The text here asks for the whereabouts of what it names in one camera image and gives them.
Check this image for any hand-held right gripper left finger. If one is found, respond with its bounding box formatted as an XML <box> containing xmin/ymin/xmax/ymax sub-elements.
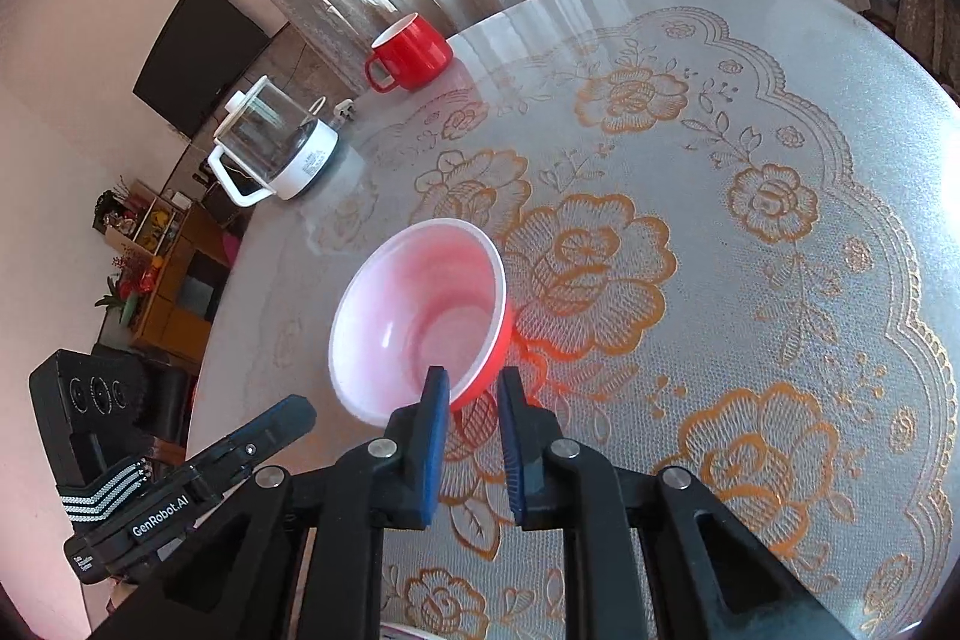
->
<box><xmin>90</xmin><ymin>366</ymin><xmax>451</xmax><ymax>640</ymax></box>

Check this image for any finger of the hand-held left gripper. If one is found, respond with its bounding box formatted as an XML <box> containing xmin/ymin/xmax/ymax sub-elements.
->
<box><xmin>166</xmin><ymin>394</ymin><xmax>317</xmax><ymax>496</ymax></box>

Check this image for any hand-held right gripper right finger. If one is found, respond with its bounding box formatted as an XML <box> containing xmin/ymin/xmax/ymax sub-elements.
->
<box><xmin>496</xmin><ymin>368</ymin><xmax>856</xmax><ymax>640</ymax></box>

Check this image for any red plastic bowl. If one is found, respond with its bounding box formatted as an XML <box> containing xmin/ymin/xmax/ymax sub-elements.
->
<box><xmin>328</xmin><ymin>218</ymin><xmax>517</xmax><ymax>427</ymax></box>

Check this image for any potted plant with red flowers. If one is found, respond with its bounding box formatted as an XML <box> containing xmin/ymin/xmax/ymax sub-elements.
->
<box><xmin>94</xmin><ymin>256</ymin><xmax>162</xmax><ymax>327</ymax></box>

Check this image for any wooden cabinet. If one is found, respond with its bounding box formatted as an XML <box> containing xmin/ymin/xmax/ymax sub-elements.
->
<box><xmin>101</xmin><ymin>179</ymin><xmax>241</xmax><ymax>363</ymax></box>

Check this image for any white glass electric kettle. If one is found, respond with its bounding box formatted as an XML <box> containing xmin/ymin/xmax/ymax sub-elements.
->
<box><xmin>208</xmin><ymin>75</ymin><xmax>340</xmax><ymax>208</ymax></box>

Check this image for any lace tablecloth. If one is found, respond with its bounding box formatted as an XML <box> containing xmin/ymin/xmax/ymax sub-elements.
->
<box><xmin>191</xmin><ymin>0</ymin><xmax>960</xmax><ymax>640</ymax></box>

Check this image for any black television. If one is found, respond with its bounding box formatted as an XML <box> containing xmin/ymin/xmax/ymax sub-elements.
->
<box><xmin>133</xmin><ymin>0</ymin><xmax>271</xmax><ymax>137</ymax></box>

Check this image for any red mug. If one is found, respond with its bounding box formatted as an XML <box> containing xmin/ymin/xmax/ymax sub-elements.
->
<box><xmin>364</xmin><ymin>12</ymin><xmax>452</xmax><ymax>92</ymax></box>

